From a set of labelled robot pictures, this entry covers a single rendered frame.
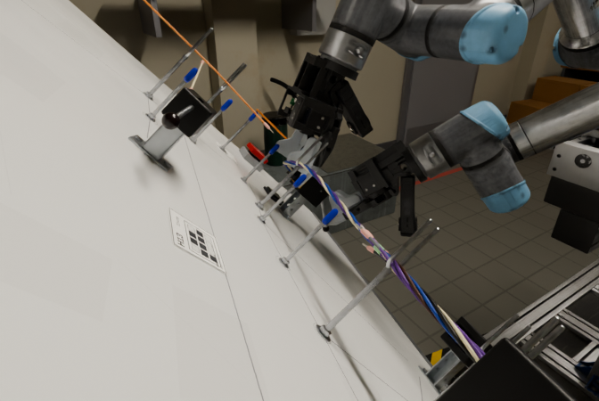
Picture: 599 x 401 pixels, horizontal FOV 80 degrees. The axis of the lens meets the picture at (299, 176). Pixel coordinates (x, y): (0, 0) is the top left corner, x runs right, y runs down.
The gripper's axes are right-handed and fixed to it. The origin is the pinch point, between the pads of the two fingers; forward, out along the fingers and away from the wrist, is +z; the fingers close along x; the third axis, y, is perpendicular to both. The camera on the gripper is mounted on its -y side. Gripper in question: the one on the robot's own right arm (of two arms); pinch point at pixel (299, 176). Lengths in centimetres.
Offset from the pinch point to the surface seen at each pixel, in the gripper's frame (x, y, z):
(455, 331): 40.2, 8.6, -5.8
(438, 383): 31.5, -15.0, 13.6
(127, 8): -213, 28, -3
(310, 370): 37.6, 16.8, 0.3
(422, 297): 36.7, 8.4, -5.8
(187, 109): 20.2, 26.4, -10.7
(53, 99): 19.7, 35.8, -8.3
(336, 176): -124, -106, 38
